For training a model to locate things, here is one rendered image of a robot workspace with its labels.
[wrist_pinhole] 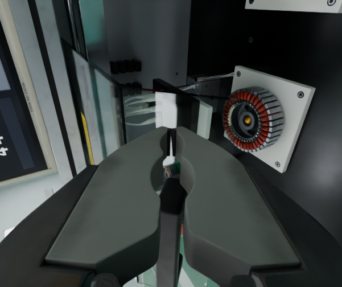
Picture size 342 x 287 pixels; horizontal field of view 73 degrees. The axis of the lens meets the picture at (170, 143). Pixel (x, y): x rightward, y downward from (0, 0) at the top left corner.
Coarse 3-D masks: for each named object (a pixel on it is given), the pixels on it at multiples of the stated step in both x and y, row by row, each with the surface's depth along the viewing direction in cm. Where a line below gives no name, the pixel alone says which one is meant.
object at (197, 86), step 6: (192, 78) 49; (198, 84) 47; (204, 84) 47; (210, 84) 48; (216, 84) 49; (192, 90) 49; (198, 90) 48; (204, 90) 48; (210, 90) 49; (216, 90) 50
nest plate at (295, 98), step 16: (240, 80) 43; (256, 80) 40; (272, 80) 37; (288, 80) 35; (288, 96) 35; (304, 96) 33; (288, 112) 36; (304, 112) 34; (288, 128) 37; (288, 144) 37; (272, 160) 41; (288, 160) 39
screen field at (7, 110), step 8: (0, 104) 32; (8, 104) 32; (8, 112) 33; (8, 120) 33; (16, 120) 34; (8, 128) 33; (16, 128) 34; (16, 136) 35; (16, 144) 35; (24, 144) 36; (24, 152) 36; (24, 160) 37; (24, 168) 37
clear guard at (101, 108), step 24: (72, 48) 27; (72, 72) 31; (96, 72) 19; (96, 96) 22; (120, 96) 15; (144, 96) 15; (168, 96) 15; (192, 96) 14; (216, 96) 14; (96, 120) 25; (120, 120) 17; (144, 120) 16; (168, 120) 15; (192, 120) 15; (216, 120) 15; (96, 144) 28; (120, 144) 18; (216, 144) 15; (168, 168) 18
